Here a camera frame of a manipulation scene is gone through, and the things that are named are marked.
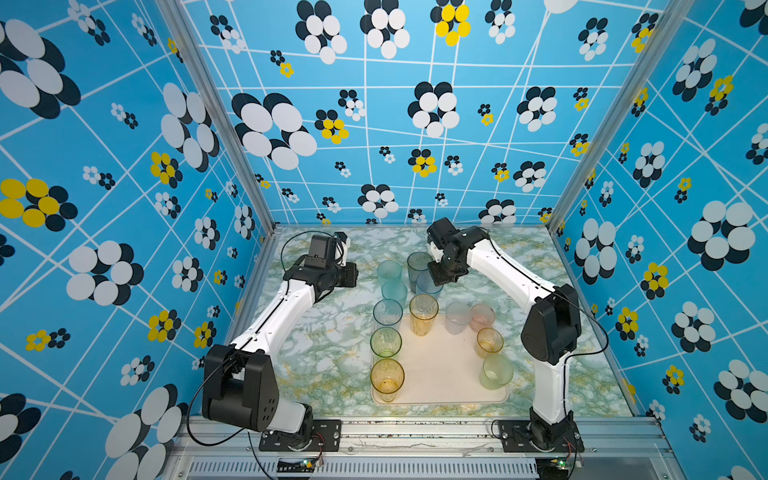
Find short clear dimpled cup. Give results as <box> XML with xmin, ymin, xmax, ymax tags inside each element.
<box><xmin>445</xmin><ymin>302</ymin><xmax>471</xmax><ymax>335</ymax></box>

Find green tall glass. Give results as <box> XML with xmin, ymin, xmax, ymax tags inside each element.
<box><xmin>369</xmin><ymin>327</ymin><xmax>403</xmax><ymax>362</ymax></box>

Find short pink dimpled cup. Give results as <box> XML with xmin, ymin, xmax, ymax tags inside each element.
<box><xmin>469</xmin><ymin>304</ymin><xmax>496</xmax><ymax>332</ymax></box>

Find aluminium corner post left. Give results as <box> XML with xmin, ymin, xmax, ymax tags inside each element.
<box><xmin>157</xmin><ymin>0</ymin><xmax>275</xmax><ymax>238</ymax></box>

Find short green cup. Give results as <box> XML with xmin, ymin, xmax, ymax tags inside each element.
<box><xmin>479</xmin><ymin>354</ymin><xmax>515</xmax><ymax>390</ymax></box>

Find teal dimpled tall cup front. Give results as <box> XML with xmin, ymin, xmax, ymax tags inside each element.
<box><xmin>381</xmin><ymin>280</ymin><xmax>409</xmax><ymax>309</ymax></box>

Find short yellow cup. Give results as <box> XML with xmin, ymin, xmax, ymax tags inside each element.
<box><xmin>475</xmin><ymin>327</ymin><xmax>504</xmax><ymax>358</ymax></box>

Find aluminium corner post right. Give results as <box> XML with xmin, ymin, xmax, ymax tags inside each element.
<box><xmin>547</xmin><ymin>0</ymin><xmax>695</xmax><ymax>233</ymax></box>

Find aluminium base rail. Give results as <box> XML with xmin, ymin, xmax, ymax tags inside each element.
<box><xmin>162</xmin><ymin>417</ymin><xmax>685</xmax><ymax>479</ymax></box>

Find blue clear tall glass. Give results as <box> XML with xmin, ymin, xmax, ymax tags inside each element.
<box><xmin>373</xmin><ymin>299</ymin><xmax>403</xmax><ymax>327</ymax></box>

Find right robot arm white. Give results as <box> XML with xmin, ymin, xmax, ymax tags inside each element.
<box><xmin>427</xmin><ymin>218</ymin><xmax>582</xmax><ymax>451</ymax></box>

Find blue tall dimpled cup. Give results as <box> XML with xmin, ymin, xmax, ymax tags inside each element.
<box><xmin>416</xmin><ymin>271</ymin><xmax>443</xmax><ymax>299</ymax></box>

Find yellow tall glass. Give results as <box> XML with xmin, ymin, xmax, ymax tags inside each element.
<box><xmin>409</xmin><ymin>294</ymin><xmax>439</xmax><ymax>336</ymax></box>
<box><xmin>369</xmin><ymin>358</ymin><xmax>405</xmax><ymax>403</ymax></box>

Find grey tall glass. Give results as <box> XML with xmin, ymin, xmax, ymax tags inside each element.
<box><xmin>406</xmin><ymin>251</ymin><xmax>433</xmax><ymax>293</ymax></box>

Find teal dimpled tall cup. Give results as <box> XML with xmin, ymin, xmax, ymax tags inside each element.
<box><xmin>381</xmin><ymin>280</ymin><xmax>409</xmax><ymax>309</ymax></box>
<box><xmin>376</xmin><ymin>260</ymin><xmax>402</xmax><ymax>285</ymax></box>

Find yellow tall glass front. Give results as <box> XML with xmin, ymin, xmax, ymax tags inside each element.
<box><xmin>369</xmin><ymin>358</ymin><xmax>405</xmax><ymax>403</ymax></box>

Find pink rectangular tray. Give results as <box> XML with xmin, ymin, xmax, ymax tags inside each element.
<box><xmin>370</xmin><ymin>314</ymin><xmax>508</xmax><ymax>406</ymax></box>

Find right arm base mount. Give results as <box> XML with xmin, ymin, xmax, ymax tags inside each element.
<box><xmin>490</xmin><ymin>418</ymin><xmax>585</xmax><ymax>454</ymax></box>

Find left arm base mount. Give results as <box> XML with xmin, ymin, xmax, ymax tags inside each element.
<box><xmin>258</xmin><ymin>419</ymin><xmax>342</xmax><ymax>453</ymax></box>

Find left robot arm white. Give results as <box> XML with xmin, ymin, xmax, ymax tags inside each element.
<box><xmin>201</xmin><ymin>232</ymin><xmax>358</xmax><ymax>445</ymax></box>

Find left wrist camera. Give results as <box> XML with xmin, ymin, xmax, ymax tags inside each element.
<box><xmin>333</xmin><ymin>231</ymin><xmax>349</xmax><ymax>267</ymax></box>

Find aluminium corner post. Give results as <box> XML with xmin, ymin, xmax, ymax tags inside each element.
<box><xmin>157</xmin><ymin>0</ymin><xmax>275</xmax><ymax>238</ymax></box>
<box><xmin>547</xmin><ymin>0</ymin><xmax>695</xmax><ymax>233</ymax></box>

